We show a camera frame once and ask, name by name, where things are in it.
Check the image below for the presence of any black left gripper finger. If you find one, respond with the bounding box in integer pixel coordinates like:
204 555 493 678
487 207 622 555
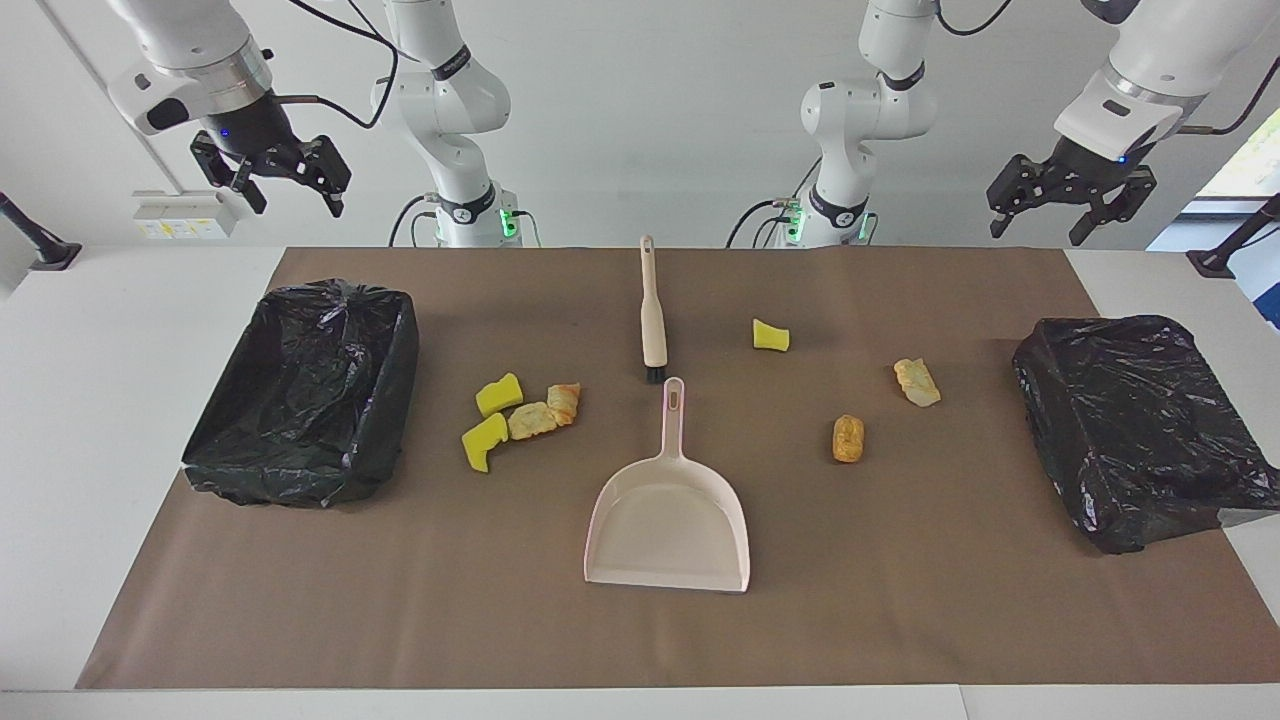
1068 178 1158 247
988 155 1046 239

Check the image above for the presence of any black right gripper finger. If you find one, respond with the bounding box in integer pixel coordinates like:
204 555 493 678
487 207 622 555
300 135 352 218
192 132 268 215

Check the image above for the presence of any pale ridged bread chunk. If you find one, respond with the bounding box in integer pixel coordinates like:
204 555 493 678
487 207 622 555
893 358 942 408

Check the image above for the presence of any yellow sponge block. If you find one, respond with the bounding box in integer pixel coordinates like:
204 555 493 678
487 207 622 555
475 373 524 418

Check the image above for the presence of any yellow L-shaped sponge piece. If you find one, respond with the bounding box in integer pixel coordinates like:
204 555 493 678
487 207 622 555
461 412 510 474

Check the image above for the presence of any pale bread piece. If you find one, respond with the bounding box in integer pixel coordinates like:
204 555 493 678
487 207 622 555
507 401 558 442

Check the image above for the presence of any beige hand brush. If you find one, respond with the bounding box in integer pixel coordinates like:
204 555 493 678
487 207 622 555
640 236 669 384

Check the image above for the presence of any pale pink dustpan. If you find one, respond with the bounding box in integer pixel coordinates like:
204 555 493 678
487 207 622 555
584 377 751 593

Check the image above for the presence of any flat bin with black bag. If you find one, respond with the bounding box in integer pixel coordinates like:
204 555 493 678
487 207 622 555
1012 316 1280 555

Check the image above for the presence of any open bin with black bag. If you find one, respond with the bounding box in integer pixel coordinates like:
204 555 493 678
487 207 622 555
181 279 420 509

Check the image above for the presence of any black stand foot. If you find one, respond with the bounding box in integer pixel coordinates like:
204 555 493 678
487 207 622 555
0 192 83 272
1186 194 1280 279

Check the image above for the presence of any brown paper table mat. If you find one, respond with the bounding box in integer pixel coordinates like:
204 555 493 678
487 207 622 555
76 247 1280 689

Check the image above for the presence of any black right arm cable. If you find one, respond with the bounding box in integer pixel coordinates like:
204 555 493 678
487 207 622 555
270 0 401 131

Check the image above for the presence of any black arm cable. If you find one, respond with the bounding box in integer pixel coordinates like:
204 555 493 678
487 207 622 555
1178 80 1280 137
270 0 401 131

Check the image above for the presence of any white wall socket box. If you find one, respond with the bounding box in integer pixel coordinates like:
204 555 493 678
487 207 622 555
132 190 239 239

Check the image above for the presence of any black base cable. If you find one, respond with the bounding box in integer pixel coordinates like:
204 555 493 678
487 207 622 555
725 155 823 248
388 193 441 248

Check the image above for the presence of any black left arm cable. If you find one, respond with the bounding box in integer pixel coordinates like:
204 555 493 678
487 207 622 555
1178 80 1280 137

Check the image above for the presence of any window with dark frame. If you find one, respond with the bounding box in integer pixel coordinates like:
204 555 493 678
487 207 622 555
1145 105 1280 331

